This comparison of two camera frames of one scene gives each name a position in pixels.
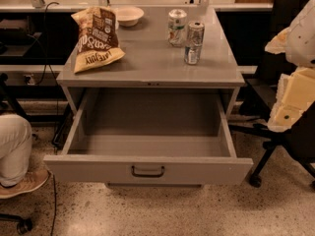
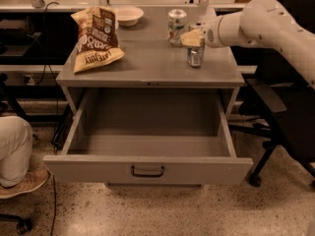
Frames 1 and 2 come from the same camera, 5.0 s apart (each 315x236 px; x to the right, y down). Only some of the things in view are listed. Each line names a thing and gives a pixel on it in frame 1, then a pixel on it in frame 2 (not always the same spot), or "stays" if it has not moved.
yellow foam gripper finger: [279, 43] to [192, 38]
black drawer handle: [147, 175] stays
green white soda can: [177, 28] stays
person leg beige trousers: [16, 135] stays
